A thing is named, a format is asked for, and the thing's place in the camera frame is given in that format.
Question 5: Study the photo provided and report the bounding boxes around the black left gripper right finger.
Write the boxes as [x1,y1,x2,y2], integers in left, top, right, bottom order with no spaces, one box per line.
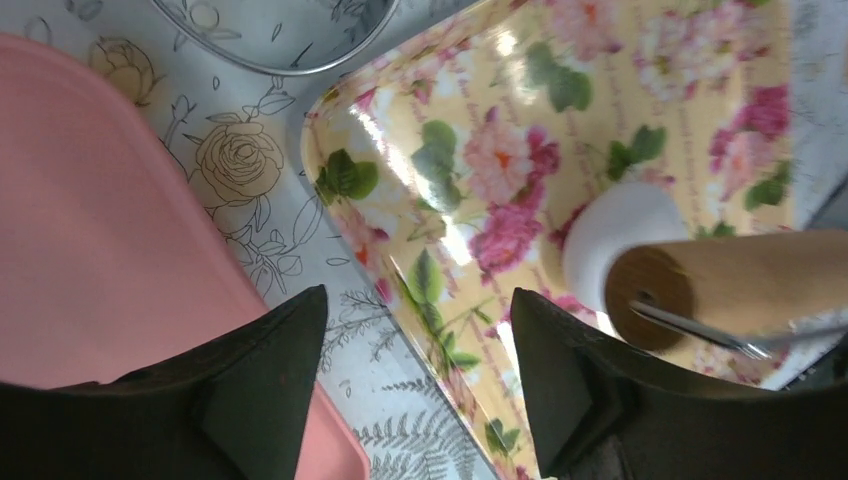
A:
[510,288,847,479]

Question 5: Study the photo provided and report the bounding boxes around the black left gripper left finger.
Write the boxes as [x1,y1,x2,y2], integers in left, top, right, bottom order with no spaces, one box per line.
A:
[1,286,328,479]

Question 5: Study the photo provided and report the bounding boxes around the wooden double-ended rolling pin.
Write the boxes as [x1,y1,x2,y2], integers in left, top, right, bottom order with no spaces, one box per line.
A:
[604,230,847,355]

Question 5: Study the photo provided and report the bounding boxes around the white dough ball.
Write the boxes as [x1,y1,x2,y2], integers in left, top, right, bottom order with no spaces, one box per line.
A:
[562,182,690,313]

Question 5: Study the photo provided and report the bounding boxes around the floral yellow tray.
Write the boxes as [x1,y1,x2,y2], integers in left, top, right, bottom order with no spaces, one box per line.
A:
[300,1,847,479]

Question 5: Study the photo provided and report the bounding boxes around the pink plastic tray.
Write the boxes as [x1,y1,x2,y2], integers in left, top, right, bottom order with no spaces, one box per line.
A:
[1,34,369,479]

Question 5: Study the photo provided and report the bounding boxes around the round metal cutter ring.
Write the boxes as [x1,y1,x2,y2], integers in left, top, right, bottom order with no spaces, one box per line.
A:
[149,0,401,77]

